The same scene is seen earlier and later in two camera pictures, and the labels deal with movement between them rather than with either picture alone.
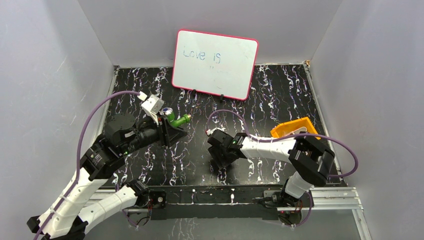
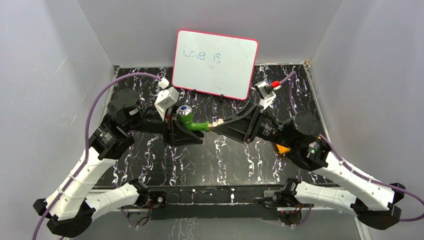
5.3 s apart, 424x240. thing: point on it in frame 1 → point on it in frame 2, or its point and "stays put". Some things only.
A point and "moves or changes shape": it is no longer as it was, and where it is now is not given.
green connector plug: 168,112 moves or changes shape
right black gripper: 220,163 → 240,126
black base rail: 168,202 stays put
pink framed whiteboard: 216,65 stays put
